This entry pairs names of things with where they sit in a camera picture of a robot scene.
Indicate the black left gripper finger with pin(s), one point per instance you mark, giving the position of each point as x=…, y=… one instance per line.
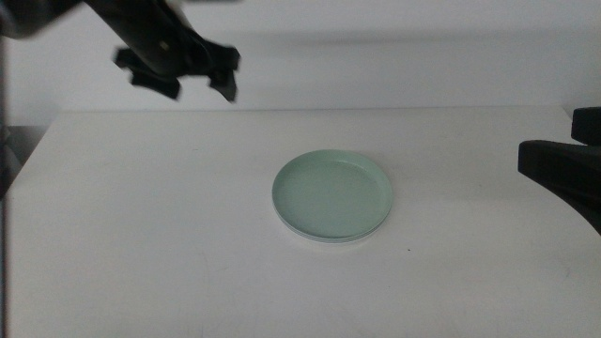
x=150, y=80
x=225, y=82

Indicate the pale green shallow bowl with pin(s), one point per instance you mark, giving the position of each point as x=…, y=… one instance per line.
x=328, y=197

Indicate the white shallow bowl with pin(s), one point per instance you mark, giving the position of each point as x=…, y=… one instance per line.
x=338, y=241

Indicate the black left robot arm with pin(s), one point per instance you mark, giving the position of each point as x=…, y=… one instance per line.
x=131, y=23

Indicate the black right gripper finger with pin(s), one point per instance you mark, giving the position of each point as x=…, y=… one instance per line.
x=589, y=126
x=563, y=169

